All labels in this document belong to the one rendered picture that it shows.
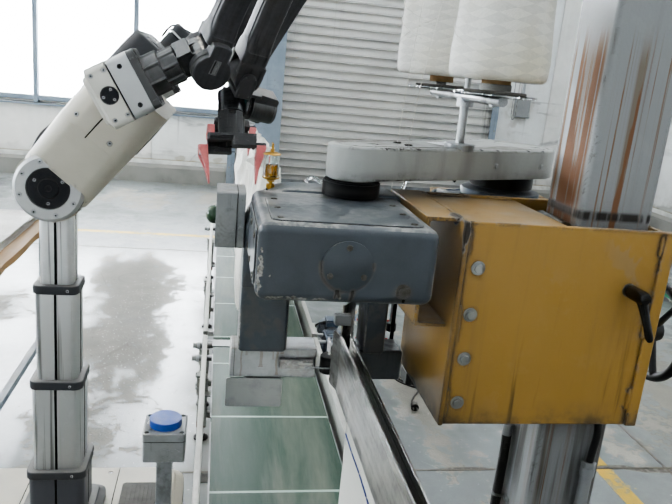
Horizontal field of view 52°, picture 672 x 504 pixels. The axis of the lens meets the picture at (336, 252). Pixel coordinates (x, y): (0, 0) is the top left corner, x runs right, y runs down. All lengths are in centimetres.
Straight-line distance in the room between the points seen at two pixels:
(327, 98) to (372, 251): 780
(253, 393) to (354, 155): 44
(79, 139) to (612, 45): 108
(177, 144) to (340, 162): 767
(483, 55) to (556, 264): 31
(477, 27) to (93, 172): 96
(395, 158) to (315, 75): 757
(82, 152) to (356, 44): 723
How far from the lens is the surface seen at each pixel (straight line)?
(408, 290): 90
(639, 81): 112
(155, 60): 142
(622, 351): 115
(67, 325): 186
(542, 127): 958
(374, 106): 877
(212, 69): 141
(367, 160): 103
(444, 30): 122
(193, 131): 865
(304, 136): 865
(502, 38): 99
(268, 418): 238
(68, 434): 198
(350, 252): 87
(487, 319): 103
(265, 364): 118
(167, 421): 138
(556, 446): 125
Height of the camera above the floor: 152
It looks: 15 degrees down
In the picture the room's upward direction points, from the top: 5 degrees clockwise
